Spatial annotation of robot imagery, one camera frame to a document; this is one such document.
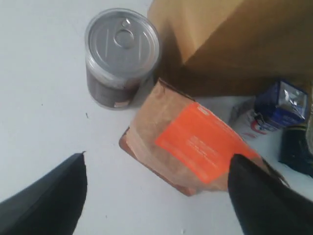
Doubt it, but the kraft coffee pouch orange label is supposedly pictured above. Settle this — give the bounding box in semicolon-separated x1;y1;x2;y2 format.
118;78;289;197

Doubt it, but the brown paper shopping bag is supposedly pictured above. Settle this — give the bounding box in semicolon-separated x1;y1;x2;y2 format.
148;0;313;96

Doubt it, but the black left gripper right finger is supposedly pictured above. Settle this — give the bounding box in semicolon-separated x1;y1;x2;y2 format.
228;154;313;235

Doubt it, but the spaghetti pack dark wrapper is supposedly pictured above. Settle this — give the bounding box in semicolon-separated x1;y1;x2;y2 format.
277;83;313;178

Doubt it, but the silver pull-tab can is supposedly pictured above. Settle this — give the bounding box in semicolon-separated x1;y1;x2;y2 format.
85;8;161;109

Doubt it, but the small blue white milk carton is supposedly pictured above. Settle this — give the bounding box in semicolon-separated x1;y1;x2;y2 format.
228;78;309;140

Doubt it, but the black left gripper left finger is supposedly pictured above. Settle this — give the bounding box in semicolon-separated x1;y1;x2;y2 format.
0;153;88;235

